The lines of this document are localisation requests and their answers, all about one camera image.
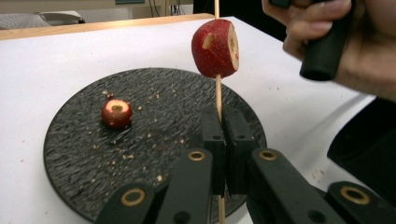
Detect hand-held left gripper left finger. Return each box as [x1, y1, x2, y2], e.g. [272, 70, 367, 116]
[200, 106, 227, 196]

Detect dark curtain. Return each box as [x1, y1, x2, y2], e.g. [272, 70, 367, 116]
[192, 0, 289, 43]

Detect hanging black cables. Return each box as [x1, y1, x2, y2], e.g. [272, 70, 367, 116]
[148, 0, 183, 17]

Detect thin wooden skewer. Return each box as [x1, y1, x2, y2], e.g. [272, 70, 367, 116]
[214, 0, 227, 224]

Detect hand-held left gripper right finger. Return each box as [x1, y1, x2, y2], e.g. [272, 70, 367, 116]
[222, 106, 262, 196]

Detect wooden board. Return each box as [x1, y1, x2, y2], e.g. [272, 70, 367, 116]
[0, 12, 217, 42]

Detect white device with black end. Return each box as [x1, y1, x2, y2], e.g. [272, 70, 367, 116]
[38, 10, 86, 26]

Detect cored red hawthorn fruit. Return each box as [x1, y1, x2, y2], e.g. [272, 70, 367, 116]
[101, 99, 134, 130]
[191, 18, 240, 79]

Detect round black textured plate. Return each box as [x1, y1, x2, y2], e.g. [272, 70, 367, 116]
[43, 67, 268, 224]

